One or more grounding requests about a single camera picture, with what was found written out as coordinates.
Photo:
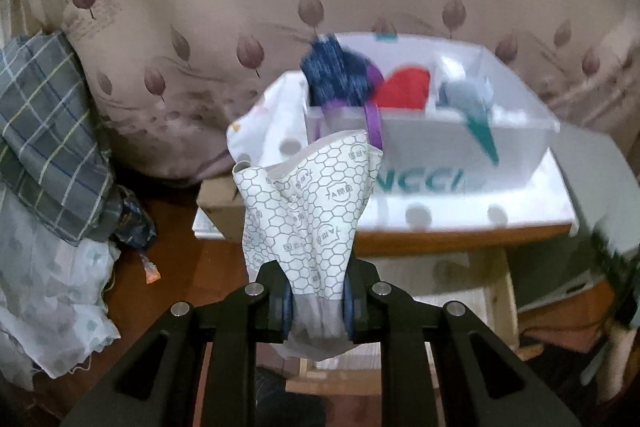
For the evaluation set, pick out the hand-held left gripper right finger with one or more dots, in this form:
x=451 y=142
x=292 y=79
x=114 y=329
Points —
x=349 y=312

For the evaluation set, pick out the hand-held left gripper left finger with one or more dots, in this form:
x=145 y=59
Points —
x=285 y=312

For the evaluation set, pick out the white hexagon print underwear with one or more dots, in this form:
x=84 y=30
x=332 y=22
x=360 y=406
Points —
x=310 y=217

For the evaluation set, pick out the wooden drawer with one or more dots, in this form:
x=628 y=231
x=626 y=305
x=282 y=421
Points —
x=500 y=297

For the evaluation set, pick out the white shoe box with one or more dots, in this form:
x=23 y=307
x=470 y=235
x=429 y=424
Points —
x=430 y=157

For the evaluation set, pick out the red underwear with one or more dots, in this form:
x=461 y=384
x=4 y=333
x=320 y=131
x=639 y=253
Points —
x=405 y=89

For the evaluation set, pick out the navy floral underwear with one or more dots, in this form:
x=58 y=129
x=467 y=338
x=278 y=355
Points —
x=330 y=72

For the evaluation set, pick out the person's dark trouser leg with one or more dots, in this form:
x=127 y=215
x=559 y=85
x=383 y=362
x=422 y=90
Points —
x=272 y=394

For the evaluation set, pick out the brown cardboard box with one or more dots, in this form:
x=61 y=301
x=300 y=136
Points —
x=220 y=212

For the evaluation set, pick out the brown wooden nightstand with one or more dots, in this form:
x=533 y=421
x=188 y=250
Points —
x=450 y=241

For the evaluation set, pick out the orange wrapper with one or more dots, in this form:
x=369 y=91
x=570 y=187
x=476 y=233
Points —
x=150 y=274

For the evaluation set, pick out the dark blue packet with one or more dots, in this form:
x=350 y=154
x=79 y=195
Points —
x=132 y=222

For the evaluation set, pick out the white spotted cover cloth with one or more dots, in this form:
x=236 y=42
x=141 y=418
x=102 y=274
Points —
x=545 y=202

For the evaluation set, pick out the white plastic bags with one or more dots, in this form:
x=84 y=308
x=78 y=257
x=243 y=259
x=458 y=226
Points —
x=50 y=297

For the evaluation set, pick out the grey plaid cloth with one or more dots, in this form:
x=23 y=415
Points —
x=45 y=132

